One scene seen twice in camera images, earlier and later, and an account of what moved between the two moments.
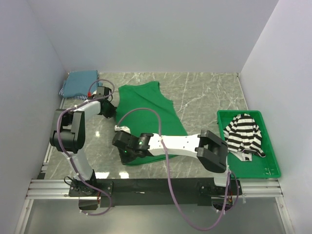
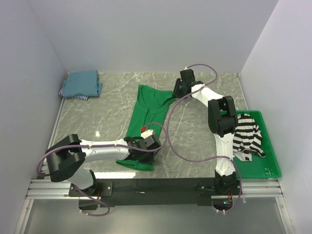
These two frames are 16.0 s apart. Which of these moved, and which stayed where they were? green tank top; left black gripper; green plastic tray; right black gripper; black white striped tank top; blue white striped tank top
Moved: left black gripper; green tank top; right black gripper
Stayed: blue white striped tank top; black white striped tank top; green plastic tray
